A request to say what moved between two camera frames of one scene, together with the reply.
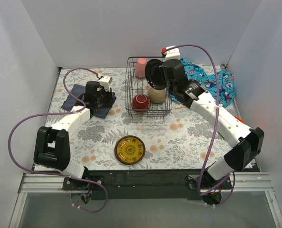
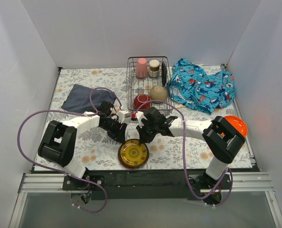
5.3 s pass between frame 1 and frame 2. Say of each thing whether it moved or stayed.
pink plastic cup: stayed
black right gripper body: moved
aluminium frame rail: stayed
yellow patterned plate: moved
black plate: moved
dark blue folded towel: stayed
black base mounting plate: stayed
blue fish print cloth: stayed
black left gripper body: moved
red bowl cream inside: stayed
